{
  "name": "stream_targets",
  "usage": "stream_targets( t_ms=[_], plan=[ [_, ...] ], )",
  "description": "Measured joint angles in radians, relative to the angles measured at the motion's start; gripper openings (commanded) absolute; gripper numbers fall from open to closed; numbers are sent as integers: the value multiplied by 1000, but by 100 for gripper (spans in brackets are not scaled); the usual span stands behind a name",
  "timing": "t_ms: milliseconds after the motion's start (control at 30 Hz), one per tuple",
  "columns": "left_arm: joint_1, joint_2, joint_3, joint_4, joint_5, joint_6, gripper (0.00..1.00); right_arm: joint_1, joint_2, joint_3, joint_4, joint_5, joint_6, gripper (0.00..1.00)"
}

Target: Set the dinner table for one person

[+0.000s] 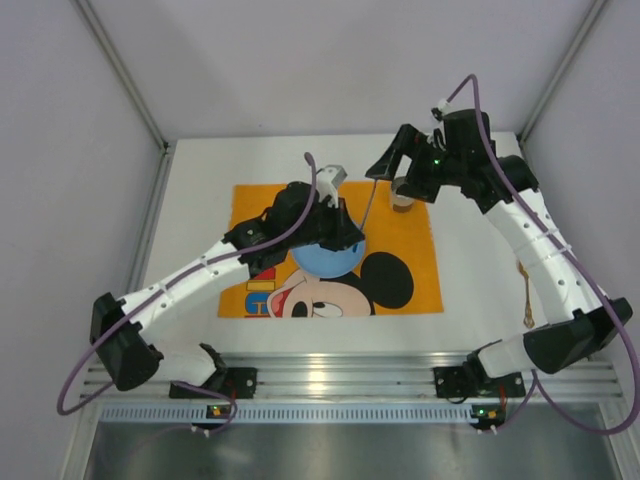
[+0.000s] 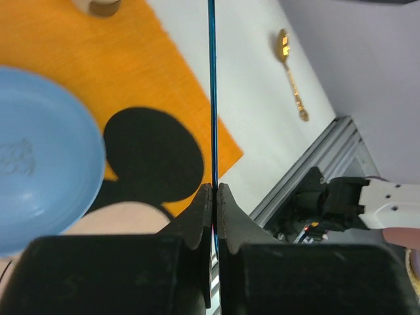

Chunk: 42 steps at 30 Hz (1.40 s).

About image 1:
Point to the blue metallic fork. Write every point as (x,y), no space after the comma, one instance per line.
(369,205)

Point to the blue plastic plate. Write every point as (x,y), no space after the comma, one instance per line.
(326,264)

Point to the aluminium rail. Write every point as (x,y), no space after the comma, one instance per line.
(400,377)

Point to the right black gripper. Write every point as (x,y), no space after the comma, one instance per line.
(409,163)

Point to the gold spoon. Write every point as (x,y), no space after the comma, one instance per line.
(528,319)

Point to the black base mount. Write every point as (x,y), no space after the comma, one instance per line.
(455,383)
(234,382)

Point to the slotted cable duct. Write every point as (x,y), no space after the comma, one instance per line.
(265,413)

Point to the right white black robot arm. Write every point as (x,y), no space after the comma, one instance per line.
(462,154)

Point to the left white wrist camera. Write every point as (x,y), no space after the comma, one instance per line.
(328,181)

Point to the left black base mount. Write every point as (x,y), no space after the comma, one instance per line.
(234,382)

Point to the orange cartoon mouse placemat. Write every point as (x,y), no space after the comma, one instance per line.
(398,274)

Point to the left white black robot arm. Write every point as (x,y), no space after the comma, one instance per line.
(126,331)

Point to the paper cup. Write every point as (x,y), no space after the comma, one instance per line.
(399,203)

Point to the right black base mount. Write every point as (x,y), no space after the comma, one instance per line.
(455,383)

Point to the left aluminium frame post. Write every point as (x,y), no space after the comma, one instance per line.
(90,18)

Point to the aluminium frame post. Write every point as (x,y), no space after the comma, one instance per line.
(90,18)
(588,23)

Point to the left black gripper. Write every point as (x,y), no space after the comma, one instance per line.
(342,230)

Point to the right aluminium frame post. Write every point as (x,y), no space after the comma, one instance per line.
(588,23)

